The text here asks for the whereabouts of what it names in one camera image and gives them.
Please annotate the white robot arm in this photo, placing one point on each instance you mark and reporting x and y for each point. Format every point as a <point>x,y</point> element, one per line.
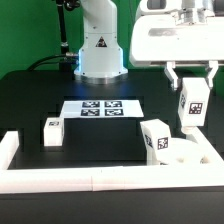
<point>100,59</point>

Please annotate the white U-shaped fence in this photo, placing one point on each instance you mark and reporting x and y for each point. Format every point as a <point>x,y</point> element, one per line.
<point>100,178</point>

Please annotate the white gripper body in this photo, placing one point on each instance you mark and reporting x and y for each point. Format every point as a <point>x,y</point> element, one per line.
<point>157,39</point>

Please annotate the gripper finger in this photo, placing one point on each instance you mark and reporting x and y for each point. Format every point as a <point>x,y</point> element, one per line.
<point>211,69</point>
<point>169,71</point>

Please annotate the white marker sheet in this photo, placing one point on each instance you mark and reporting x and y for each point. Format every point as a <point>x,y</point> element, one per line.
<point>101,109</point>

